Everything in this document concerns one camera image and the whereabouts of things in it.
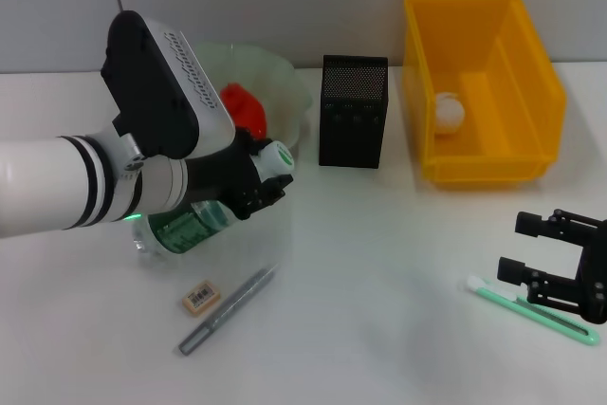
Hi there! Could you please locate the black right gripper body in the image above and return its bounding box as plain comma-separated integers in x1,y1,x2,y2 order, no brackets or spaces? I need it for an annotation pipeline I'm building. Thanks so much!
575,218,607,324

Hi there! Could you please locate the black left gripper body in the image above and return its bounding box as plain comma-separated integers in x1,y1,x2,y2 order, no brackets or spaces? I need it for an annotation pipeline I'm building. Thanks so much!
184,138,263,217

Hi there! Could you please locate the red-orange toy fruit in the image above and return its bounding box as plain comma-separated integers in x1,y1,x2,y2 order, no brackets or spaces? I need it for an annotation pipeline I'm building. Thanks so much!
218,82,269,141

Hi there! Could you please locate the mint green utility knife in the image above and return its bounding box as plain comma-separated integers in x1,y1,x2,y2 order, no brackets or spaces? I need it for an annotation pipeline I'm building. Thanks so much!
467,274,601,347

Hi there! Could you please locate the clear water bottle green label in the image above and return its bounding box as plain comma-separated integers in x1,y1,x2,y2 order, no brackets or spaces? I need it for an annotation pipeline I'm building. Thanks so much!
132,139,298,260

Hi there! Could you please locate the white paper ball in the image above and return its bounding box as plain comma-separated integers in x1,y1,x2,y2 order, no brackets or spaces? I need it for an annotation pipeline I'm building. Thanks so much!
434,91,467,137

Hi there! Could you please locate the clear wavy glass fruit plate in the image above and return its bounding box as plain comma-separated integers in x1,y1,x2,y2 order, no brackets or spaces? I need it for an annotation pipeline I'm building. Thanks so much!
193,42,314,151

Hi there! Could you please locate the black mesh pen holder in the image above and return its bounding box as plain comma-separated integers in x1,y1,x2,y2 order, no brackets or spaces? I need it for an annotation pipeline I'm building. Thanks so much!
318,54,390,170

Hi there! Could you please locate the grey pen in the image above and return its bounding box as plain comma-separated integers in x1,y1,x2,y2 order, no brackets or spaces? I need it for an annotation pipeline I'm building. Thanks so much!
178,263,281,357

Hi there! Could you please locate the beige eraser with barcode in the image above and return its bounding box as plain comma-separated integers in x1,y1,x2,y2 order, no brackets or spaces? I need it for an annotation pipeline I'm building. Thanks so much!
181,280,224,317

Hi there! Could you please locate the yellow plastic storage bin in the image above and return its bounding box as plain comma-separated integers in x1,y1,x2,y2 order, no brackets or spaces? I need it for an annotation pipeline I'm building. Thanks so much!
402,0,568,191

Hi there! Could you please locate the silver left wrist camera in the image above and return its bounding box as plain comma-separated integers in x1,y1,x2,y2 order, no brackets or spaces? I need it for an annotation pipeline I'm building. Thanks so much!
99,9,237,160

